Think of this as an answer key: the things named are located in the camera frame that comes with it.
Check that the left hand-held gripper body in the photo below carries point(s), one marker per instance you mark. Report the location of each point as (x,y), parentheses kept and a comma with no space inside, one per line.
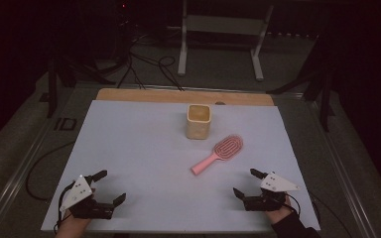
(79,193)

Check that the white table sheet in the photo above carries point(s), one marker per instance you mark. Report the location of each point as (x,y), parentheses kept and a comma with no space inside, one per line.
(139,148)

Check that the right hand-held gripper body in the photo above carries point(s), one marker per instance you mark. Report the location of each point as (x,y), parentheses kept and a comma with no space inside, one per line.
(276,184)

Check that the wooden table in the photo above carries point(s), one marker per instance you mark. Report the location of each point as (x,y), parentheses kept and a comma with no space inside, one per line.
(165,95)

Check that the white metal stand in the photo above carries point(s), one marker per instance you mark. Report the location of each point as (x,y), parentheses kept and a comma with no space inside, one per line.
(182,49)

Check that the beige square cup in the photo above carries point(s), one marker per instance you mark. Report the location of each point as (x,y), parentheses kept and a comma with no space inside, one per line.
(197,128)

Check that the black metal stand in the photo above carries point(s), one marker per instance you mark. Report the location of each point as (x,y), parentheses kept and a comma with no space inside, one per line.
(52,89)
(325,95)

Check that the person's left hand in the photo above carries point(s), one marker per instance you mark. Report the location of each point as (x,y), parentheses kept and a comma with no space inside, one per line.
(70,227)

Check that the metal floor rail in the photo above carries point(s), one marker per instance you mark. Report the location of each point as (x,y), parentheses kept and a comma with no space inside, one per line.
(340,168)
(20,172)

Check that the pink hairbrush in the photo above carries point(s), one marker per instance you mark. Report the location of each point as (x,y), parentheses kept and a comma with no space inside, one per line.
(227,147)

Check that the person's right hand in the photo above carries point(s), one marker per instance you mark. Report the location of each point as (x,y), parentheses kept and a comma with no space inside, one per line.
(280,214)

